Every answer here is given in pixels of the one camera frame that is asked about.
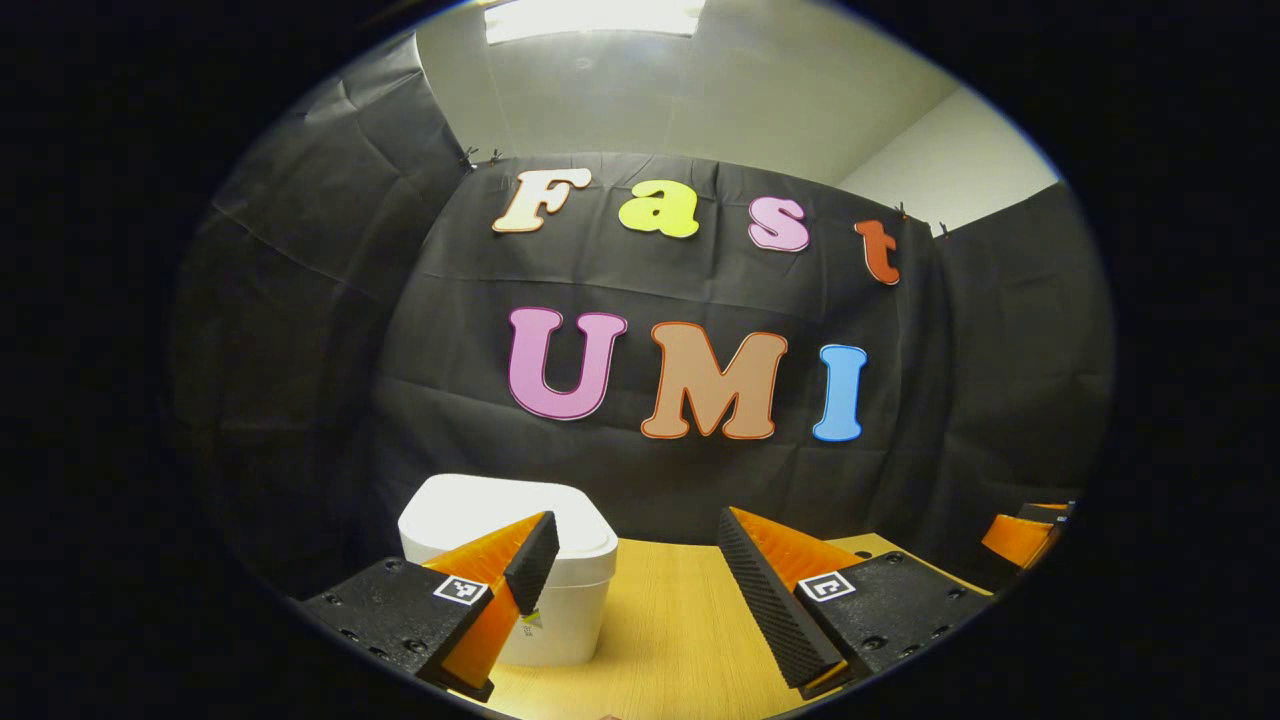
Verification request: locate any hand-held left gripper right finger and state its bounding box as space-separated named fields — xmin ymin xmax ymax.
xmin=715 ymin=506 xmax=995 ymax=702

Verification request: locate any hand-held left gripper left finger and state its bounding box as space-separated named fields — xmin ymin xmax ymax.
xmin=298 ymin=510 xmax=561 ymax=703

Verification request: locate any white desktop garbage bin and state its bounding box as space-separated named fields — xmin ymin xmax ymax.
xmin=398 ymin=473 xmax=619 ymax=668

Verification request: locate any black backdrop cloth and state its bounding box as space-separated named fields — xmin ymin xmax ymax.
xmin=170 ymin=30 xmax=1116 ymax=601

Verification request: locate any ceiling light panel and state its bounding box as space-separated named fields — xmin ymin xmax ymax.
xmin=485 ymin=0 xmax=706 ymax=44

